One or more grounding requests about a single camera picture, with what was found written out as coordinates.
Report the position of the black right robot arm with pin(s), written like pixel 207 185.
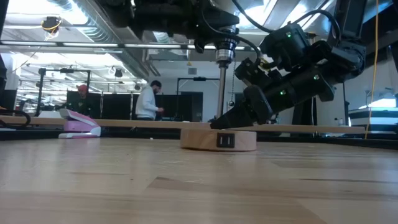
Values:
pixel 348 59

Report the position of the black rectangular rack frame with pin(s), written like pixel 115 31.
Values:
pixel 178 90

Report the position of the black overhead camera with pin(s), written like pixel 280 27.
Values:
pixel 51 24

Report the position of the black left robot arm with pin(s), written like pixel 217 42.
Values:
pixel 119 9

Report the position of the black aluminium table frame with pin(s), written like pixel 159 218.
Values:
pixel 124 132

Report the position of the black gantry frame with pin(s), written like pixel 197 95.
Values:
pixel 40 93

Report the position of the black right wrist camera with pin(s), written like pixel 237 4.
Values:
pixel 252 73

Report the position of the light wooden desk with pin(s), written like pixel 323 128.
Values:
pixel 140 123

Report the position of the black partition wall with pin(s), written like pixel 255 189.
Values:
pixel 115 107

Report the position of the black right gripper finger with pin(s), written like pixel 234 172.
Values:
pixel 248 112

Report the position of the wooden base table lamp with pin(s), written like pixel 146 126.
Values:
pixel 202 140

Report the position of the long ceiling light bar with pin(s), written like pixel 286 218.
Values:
pixel 93 45

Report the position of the person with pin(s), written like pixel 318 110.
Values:
pixel 83 102
pixel 149 102

